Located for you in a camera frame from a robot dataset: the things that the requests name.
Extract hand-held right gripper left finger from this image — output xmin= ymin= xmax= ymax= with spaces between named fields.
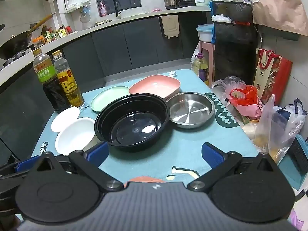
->
xmin=31 ymin=141 xmax=124 ymax=193

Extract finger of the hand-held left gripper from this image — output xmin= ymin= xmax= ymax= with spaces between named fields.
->
xmin=0 ymin=156 xmax=41 ymax=177

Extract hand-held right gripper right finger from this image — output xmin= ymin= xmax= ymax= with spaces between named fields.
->
xmin=187 ymin=142 xmax=282 ymax=194

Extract black plastic bowl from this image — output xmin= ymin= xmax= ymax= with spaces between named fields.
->
xmin=94 ymin=93 xmax=171 ymax=152

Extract green plate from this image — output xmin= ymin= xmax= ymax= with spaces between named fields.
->
xmin=91 ymin=86 xmax=130 ymax=113

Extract pink plate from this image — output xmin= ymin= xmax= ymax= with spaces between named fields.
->
xmin=129 ymin=75 xmax=181 ymax=101

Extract white bowl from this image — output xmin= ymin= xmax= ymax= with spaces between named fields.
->
xmin=55 ymin=117 xmax=99 ymax=156

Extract blue printed tablecloth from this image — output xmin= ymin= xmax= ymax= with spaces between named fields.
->
xmin=31 ymin=69 xmax=259 ymax=182

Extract small white plate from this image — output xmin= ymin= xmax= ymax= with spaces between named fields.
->
xmin=51 ymin=107 xmax=80 ymax=133

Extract red plastic bag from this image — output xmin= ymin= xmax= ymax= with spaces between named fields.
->
xmin=228 ymin=85 xmax=261 ymax=116

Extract yellow-label amber sauce bottle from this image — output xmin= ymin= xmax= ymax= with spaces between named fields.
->
xmin=52 ymin=50 xmax=85 ymax=107

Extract dark vinegar bottle green label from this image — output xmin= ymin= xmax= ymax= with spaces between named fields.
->
xmin=32 ymin=48 xmax=70 ymax=113

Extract teal dustpan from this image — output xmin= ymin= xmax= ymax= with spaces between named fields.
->
xmin=278 ymin=135 xmax=308 ymax=190

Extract yellow cooking oil jug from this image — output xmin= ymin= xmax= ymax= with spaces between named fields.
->
xmin=191 ymin=52 xmax=209 ymax=87

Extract pink plastic stool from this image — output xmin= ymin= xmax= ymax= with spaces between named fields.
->
xmin=197 ymin=41 xmax=216 ymax=85

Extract red gift bag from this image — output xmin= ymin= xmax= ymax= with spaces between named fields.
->
xmin=254 ymin=48 xmax=293 ymax=106

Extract gas stove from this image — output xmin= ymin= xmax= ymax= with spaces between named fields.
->
xmin=0 ymin=49 xmax=34 ymax=70

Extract black mesh storage rack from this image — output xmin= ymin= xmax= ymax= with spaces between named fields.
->
xmin=211 ymin=0 xmax=259 ymax=87

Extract dark kitchen cabinets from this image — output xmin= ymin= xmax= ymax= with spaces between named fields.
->
xmin=0 ymin=11 xmax=212 ymax=159

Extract white container blue lid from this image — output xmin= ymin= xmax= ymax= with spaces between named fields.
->
xmin=196 ymin=24 xmax=214 ymax=43

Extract orange-lidded jar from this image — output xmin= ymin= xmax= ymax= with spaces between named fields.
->
xmin=32 ymin=36 xmax=46 ymax=49

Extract group of condiment bottles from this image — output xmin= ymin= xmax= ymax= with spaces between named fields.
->
xmin=40 ymin=25 xmax=79 ymax=44

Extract white hanging bin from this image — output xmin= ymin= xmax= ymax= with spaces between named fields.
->
xmin=161 ymin=14 xmax=180 ymax=39

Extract white kitchen counter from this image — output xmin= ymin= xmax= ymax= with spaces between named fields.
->
xmin=0 ymin=6 xmax=212 ymax=87

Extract black faucet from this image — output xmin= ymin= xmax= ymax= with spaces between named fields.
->
xmin=113 ymin=0 xmax=122 ymax=19

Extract hanging printed cloth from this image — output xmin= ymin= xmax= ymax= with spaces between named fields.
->
xmin=247 ymin=0 xmax=308 ymax=36

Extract white bag dark handles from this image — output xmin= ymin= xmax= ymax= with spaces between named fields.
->
xmin=274 ymin=98 xmax=308 ymax=140

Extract black wok wooden handle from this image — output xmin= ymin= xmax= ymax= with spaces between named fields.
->
xmin=0 ymin=14 xmax=53 ymax=60

